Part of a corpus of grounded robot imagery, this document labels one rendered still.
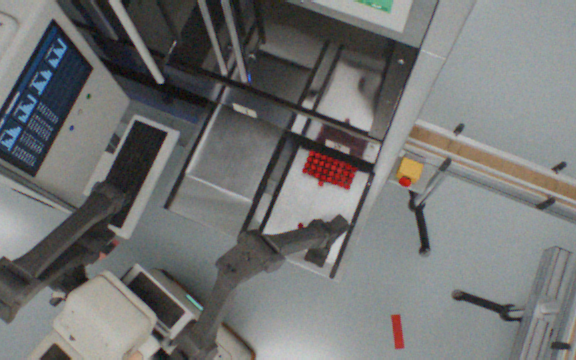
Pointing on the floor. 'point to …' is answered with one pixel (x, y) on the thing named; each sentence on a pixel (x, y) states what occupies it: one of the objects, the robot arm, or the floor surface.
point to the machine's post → (422, 79)
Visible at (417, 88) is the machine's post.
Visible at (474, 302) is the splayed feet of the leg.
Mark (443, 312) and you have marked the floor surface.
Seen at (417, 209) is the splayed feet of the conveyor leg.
